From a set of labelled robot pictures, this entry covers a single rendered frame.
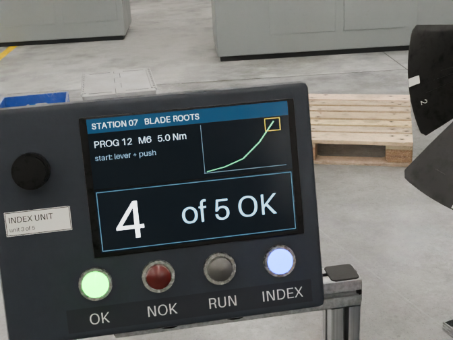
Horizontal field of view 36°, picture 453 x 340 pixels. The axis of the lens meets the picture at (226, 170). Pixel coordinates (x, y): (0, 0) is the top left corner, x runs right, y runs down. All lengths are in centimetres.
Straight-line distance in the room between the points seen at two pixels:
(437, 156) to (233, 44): 556
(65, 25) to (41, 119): 776
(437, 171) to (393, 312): 148
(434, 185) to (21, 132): 76
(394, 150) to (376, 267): 116
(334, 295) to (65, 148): 30
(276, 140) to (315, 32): 618
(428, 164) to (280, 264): 64
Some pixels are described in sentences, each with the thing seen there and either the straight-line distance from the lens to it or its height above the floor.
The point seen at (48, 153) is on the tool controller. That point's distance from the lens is 55.
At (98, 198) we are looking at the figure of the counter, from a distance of 55.
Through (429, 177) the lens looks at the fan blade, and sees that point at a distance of 117.
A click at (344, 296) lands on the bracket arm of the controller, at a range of 68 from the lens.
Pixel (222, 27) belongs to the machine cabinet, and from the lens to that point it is 663.
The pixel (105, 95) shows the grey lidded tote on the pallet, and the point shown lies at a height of 47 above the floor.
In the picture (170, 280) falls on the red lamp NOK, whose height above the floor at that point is 111.
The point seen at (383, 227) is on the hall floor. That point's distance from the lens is 322.
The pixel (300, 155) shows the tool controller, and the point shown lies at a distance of 57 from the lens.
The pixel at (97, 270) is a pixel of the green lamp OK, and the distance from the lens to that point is 56.
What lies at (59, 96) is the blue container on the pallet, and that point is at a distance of 444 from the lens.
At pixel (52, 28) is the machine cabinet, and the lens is 833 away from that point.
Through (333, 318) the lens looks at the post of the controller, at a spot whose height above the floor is 101.
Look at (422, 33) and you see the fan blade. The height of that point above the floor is 113.
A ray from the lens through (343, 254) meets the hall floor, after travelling 297.
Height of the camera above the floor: 139
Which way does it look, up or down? 21 degrees down
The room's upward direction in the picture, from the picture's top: 3 degrees counter-clockwise
